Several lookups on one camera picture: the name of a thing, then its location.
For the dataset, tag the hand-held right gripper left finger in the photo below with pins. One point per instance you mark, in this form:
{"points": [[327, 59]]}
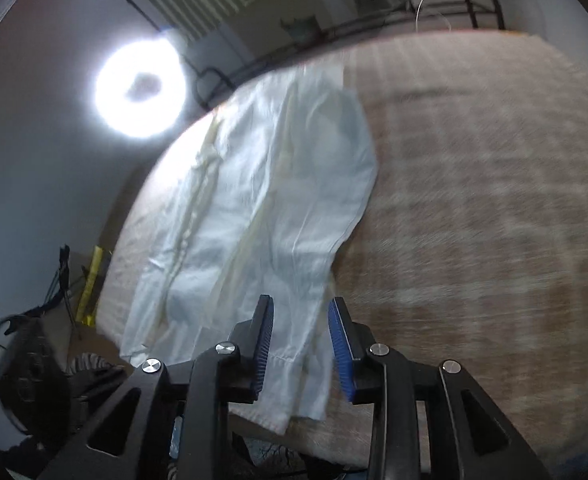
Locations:
{"points": [[264, 350]]}

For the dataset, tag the black metal clothes rack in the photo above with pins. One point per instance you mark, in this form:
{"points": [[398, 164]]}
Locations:
{"points": [[497, 7]]}

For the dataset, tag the zebra striped cloth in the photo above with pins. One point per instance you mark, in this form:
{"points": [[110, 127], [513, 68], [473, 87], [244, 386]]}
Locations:
{"points": [[91, 362]]}

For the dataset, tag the white shirt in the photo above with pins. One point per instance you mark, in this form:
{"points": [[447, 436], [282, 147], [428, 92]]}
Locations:
{"points": [[274, 185]]}

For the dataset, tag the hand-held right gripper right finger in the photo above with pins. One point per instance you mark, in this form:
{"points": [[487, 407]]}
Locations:
{"points": [[338, 350]]}

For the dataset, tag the beige plaid blanket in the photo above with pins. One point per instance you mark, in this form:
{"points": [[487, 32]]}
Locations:
{"points": [[474, 210]]}

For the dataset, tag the green striped wall hanging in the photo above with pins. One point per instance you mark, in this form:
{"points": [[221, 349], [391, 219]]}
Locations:
{"points": [[199, 0]]}

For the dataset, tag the small potted plant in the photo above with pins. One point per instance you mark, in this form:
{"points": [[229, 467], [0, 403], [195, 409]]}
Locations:
{"points": [[301, 30]]}

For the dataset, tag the yellow bag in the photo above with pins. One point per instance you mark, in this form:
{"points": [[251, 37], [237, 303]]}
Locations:
{"points": [[91, 280]]}

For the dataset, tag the black tripod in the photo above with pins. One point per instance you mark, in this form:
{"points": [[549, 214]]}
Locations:
{"points": [[64, 270]]}

